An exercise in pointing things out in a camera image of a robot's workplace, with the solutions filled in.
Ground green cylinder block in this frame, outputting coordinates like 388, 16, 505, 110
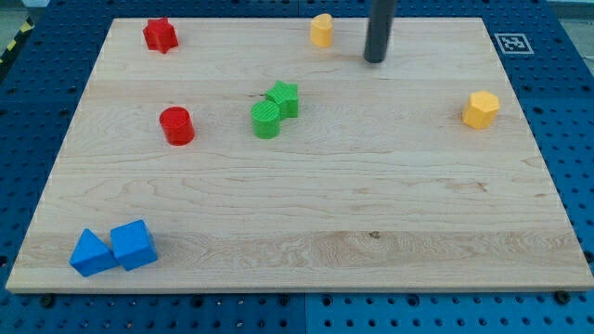
251, 100, 280, 139

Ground green star block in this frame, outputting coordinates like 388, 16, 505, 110
265, 81, 299, 120

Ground red star block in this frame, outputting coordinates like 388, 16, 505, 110
143, 18, 178, 54

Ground light wooden board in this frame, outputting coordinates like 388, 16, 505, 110
6, 18, 593, 294

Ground red cylinder block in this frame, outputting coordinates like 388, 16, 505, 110
159, 106, 195, 146

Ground yellow heart block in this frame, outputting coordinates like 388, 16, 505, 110
310, 13, 333, 47

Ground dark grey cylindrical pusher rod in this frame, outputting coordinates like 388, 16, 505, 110
363, 0, 397, 64

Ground blue cube block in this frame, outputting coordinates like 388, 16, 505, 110
110, 220, 158, 271

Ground yellow hexagon block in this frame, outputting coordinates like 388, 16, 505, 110
462, 91, 500, 129

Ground blue triangle block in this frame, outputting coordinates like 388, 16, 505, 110
69, 229, 118, 276

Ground white fiducial marker tag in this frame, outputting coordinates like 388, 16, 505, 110
495, 32, 534, 55

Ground yellow black hazard tape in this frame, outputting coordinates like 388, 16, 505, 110
1, 17, 35, 67

